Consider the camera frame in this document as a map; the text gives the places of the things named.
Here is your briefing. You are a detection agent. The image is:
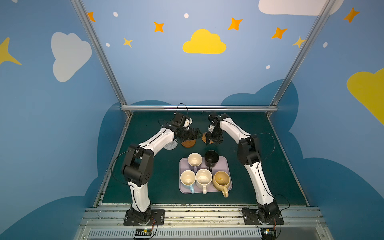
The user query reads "left small circuit board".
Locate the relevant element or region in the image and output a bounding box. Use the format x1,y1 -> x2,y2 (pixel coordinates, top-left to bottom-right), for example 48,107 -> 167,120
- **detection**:
133,228 -> 153,240

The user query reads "black ceramic mug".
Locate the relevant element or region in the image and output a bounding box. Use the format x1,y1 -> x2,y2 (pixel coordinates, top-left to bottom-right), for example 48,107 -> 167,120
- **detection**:
204,150 -> 220,172

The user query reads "cream mug blue handle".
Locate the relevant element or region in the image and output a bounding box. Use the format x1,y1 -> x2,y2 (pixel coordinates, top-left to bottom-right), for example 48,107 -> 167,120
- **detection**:
180,170 -> 196,194

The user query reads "left aluminium corner post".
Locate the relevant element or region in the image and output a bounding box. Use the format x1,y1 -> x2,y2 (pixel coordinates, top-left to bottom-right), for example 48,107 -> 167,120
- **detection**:
70,0 -> 133,118

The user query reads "aluminium corner post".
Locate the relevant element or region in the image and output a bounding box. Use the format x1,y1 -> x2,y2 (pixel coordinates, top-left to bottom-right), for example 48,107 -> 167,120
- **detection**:
70,0 -> 133,118
266,0 -> 337,118

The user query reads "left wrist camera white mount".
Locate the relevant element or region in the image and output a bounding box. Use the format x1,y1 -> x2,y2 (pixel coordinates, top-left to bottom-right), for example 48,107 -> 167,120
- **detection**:
183,118 -> 192,129

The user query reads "horizontal aluminium back rail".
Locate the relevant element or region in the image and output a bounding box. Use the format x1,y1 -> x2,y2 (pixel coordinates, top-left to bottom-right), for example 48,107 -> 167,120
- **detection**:
121,105 -> 278,112

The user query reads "lilac plastic tray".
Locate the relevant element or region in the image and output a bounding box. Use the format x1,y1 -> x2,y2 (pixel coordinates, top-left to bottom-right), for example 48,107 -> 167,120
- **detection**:
179,156 -> 231,194

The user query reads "lilac ceramic mug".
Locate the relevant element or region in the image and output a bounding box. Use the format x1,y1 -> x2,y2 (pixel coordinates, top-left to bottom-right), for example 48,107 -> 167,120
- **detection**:
188,153 -> 203,173

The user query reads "white cream ceramic mug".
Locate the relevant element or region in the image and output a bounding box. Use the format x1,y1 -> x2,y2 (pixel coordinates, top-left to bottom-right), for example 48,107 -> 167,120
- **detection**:
196,169 -> 213,195

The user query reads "tan woven rattan coaster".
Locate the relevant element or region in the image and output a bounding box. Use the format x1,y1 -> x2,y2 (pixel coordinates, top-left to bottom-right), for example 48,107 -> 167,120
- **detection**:
202,132 -> 214,144

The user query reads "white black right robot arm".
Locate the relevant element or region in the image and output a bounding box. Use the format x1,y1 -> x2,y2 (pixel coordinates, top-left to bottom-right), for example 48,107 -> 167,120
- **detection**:
206,114 -> 280,225

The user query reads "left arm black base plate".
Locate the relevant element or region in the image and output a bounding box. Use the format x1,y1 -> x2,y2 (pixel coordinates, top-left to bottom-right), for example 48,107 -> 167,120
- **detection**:
123,208 -> 165,226

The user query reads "right aluminium corner post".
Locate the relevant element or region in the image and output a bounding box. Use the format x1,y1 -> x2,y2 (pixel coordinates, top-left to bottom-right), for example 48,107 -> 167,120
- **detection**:
266,0 -> 337,118

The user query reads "right small circuit board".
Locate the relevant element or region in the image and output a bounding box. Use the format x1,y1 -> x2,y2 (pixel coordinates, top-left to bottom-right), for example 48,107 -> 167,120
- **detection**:
261,228 -> 277,240

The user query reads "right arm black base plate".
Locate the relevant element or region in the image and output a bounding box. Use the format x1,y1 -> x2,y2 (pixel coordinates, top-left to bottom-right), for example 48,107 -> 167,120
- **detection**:
241,208 -> 285,225

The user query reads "front aluminium base frame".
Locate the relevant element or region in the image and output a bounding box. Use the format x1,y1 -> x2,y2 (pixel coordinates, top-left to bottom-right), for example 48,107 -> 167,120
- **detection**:
74,204 -> 333,240

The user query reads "yellow ceramic mug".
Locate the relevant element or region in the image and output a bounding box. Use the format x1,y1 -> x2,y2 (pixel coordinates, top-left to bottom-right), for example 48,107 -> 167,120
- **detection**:
213,171 -> 231,198

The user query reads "small circuit board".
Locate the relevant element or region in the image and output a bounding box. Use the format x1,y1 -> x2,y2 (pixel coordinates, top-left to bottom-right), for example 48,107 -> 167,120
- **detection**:
261,228 -> 277,240
133,228 -> 153,240

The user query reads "white woven rope coaster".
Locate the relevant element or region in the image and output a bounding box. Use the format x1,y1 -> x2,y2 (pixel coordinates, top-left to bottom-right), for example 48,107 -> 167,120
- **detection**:
164,140 -> 178,151

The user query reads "large brown wooden coaster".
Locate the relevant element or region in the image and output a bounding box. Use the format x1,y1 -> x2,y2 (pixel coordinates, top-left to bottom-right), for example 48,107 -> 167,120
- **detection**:
181,140 -> 196,149

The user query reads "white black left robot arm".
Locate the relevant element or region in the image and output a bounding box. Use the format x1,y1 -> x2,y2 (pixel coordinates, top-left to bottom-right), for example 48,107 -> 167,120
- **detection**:
121,113 -> 202,223

